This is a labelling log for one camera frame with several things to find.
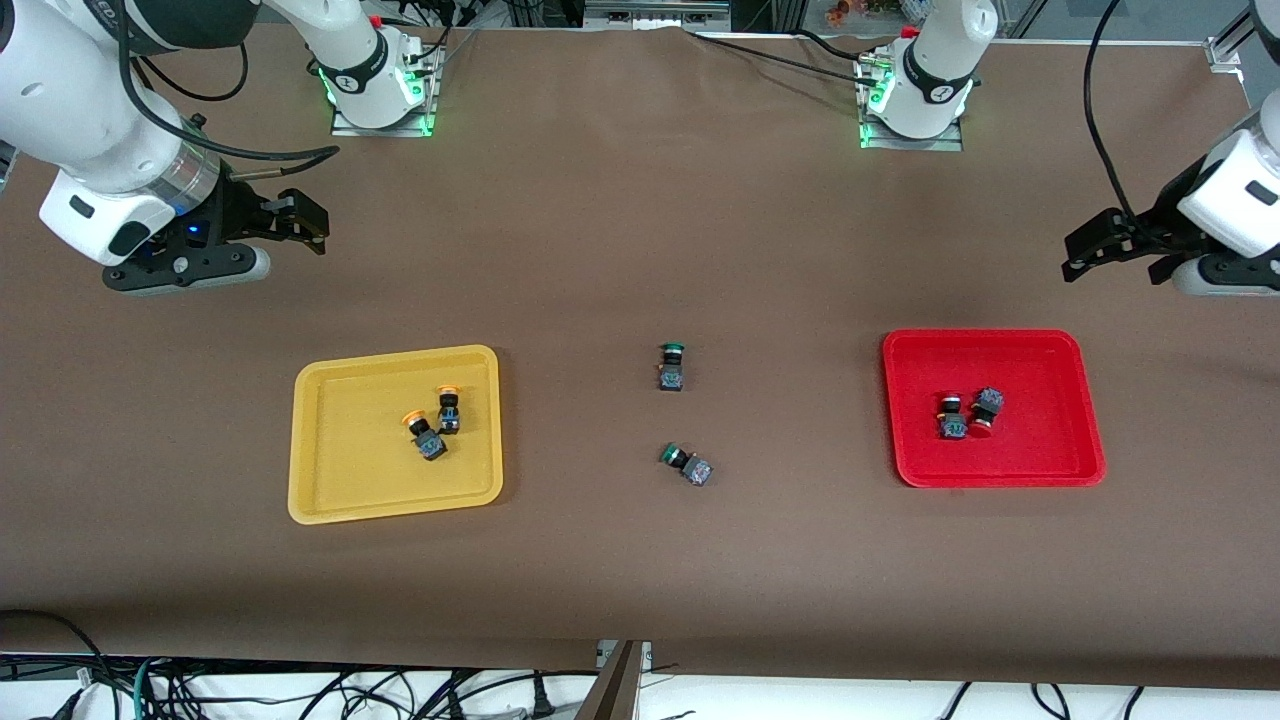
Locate brown table support leg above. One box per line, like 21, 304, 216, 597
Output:
575, 640, 653, 720

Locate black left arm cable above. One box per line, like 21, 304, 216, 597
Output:
1084, 0, 1143, 217

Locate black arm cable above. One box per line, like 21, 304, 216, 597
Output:
115, 0, 341, 181
1084, 0, 1143, 217

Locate thick black floor cable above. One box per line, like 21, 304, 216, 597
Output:
0, 608, 106, 720

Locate colourful background items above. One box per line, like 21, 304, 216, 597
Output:
826, 0, 903, 26

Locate black cable on table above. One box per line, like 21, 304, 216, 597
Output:
685, 28, 881, 83

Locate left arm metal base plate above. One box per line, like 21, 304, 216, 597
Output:
857, 55, 966, 153

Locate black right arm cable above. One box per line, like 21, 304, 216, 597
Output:
115, 0, 341, 181

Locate brown table cover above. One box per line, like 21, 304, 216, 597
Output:
0, 20, 1280, 691

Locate aluminium frame profile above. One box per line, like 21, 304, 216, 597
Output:
583, 0, 733, 31

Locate yellow plastic tray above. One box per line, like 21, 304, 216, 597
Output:
287, 344, 504, 526

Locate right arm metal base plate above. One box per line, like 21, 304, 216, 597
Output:
330, 45, 441, 139

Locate red plastic tray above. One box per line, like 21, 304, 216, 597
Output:
881, 329, 1107, 489

